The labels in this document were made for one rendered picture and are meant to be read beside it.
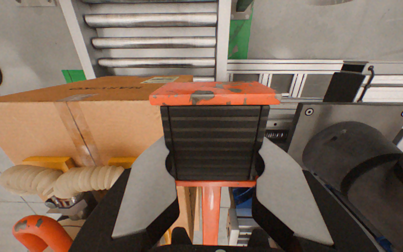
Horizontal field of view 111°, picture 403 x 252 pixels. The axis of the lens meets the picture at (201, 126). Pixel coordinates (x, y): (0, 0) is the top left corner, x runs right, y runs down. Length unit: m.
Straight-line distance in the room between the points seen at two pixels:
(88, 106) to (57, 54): 1.51
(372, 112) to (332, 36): 1.25
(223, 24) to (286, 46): 0.83
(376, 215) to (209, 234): 0.24
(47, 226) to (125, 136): 0.16
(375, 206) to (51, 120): 0.57
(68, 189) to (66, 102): 0.15
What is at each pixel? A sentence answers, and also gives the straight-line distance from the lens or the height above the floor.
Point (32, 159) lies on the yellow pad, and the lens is 0.48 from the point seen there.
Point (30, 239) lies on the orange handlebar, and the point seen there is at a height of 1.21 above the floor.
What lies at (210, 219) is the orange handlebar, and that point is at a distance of 0.20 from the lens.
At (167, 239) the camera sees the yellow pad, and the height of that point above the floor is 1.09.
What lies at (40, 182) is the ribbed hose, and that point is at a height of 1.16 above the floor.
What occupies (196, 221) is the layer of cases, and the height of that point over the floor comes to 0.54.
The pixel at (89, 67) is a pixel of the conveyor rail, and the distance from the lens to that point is 0.91.
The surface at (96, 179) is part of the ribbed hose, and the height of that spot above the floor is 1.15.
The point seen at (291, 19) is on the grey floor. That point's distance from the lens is 1.48.
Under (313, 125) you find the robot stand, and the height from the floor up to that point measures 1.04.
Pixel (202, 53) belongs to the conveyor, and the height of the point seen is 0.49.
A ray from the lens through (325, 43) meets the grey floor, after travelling 1.62.
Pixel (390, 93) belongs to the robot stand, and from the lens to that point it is 0.58.
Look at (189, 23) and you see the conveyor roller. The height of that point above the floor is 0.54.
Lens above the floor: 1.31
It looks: 64 degrees down
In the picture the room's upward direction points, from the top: 176 degrees counter-clockwise
